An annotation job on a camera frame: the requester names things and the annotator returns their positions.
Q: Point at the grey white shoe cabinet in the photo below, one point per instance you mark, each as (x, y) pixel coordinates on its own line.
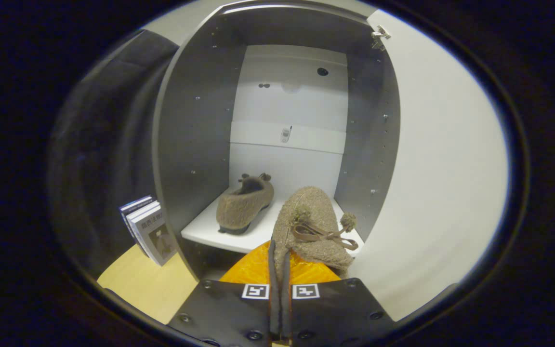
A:
(195, 144)

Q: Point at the brown fuzzy shoe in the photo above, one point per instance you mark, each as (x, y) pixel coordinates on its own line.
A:
(311, 202)
(244, 205)

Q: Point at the white dark-cover book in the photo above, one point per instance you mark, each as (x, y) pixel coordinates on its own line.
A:
(140, 209)
(135, 201)
(157, 238)

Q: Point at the metal door hinge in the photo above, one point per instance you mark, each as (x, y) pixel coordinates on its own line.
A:
(379, 36)

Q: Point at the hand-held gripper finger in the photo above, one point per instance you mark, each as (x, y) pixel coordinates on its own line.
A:
(285, 299)
(273, 299)

